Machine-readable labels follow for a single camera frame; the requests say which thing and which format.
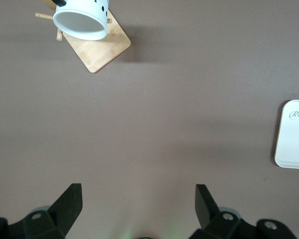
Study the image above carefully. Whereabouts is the wooden mug stand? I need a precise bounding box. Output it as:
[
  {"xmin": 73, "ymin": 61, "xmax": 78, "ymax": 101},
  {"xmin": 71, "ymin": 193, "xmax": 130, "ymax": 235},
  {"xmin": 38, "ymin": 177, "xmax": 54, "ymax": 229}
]
[{"xmin": 35, "ymin": 0, "xmax": 131, "ymax": 74}]

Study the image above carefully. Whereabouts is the white mug black handle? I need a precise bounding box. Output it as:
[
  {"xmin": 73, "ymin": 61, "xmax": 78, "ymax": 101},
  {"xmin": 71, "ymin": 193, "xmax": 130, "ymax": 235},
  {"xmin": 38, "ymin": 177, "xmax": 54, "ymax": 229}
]
[{"xmin": 51, "ymin": 0, "xmax": 112, "ymax": 41}]

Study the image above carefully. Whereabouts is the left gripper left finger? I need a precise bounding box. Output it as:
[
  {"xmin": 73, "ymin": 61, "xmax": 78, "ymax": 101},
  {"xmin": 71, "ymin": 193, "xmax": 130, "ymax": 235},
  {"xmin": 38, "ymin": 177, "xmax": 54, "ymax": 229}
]
[{"xmin": 0, "ymin": 183, "xmax": 83, "ymax": 239}]

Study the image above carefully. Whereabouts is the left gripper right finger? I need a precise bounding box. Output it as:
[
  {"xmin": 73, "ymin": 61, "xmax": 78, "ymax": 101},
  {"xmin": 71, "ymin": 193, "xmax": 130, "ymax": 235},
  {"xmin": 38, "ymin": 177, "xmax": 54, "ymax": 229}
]
[{"xmin": 189, "ymin": 184, "xmax": 296, "ymax": 239}]

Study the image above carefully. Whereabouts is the beige plastic tray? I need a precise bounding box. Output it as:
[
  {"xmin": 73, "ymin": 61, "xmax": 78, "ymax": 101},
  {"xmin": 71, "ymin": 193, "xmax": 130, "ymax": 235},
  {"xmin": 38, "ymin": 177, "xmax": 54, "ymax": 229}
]
[{"xmin": 274, "ymin": 99, "xmax": 299, "ymax": 170}]

